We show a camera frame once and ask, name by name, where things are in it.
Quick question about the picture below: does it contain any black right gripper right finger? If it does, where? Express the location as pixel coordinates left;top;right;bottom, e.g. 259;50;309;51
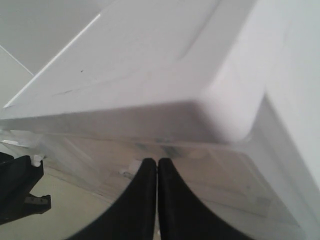
157;158;251;240

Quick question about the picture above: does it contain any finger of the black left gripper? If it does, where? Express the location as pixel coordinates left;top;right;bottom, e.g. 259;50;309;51
0;152;52;223

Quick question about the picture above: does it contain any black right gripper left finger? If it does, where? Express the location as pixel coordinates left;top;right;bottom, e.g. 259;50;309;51
69;158;157;240

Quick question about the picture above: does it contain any white plastic drawer cabinet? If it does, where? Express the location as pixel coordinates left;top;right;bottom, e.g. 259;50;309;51
0;0;320;240

